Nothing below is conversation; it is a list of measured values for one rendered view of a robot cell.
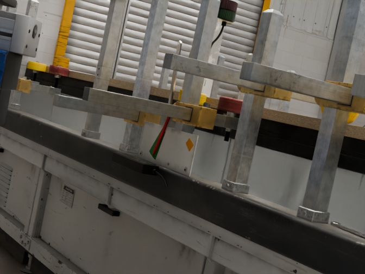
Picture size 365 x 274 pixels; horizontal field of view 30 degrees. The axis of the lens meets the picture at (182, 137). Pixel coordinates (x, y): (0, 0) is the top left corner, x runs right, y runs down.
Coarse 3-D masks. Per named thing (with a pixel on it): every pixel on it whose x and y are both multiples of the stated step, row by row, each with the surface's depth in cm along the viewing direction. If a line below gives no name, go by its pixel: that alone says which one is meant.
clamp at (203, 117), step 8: (176, 104) 173; (184, 104) 170; (192, 104) 169; (192, 112) 167; (200, 112) 164; (208, 112) 165; (216, 112) 167; (176, 120) 172; (184, 120) 169; (192, 120) 166; (200, 120) 164; (208, 120) 166; (208, 128) 166
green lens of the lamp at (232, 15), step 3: (219, 9) 171; (222, 9) 171; (219, 12) 171; (222, 12) 171; (225, 12) 171; (228, 12) 171; (231, 12) 172; (219, 15) 171; (222, 15) 171; (225, 15) 171; (228, 15) 171; (231, 15) 172; (234, 15) 173; (225, 18) 171; (228, 18) 172; (231, 18) 172; (234, 18) 173; (234, 21) 174
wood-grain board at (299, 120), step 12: (48, 72) 300; (72, 72) 279; (120, 84) 244; (132, 84) 237; (168, 96) 216; (216, 108) 195; (264, 108) 178; (276, 120) 173; (288, 120) 169; (300, 120) 166; (312, 120) 162; (348, 132) 153; (360, 132) 150
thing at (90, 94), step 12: (84, 96) 153; (96, 96) 152; (108, 96) 154; (120, 96) 156; (132, 96) 157; (132, 108) 158; (144, 108) 160; (156, 108) 161; (168, 108) 163; (180, 108) 165; (216, 120) 171; (228, 120) 173
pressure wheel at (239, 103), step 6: (222, 96) 174; (222, 102) 173; (228, 102) 172; (234, 102) 171; (240, 102) 172; (222, 108) 173; (228, 108) 172; (234, 108) 172; (240, 108) 172; (228, 114) 175; (234, 114) 174; (228, 132) 175; (228, 138) 176
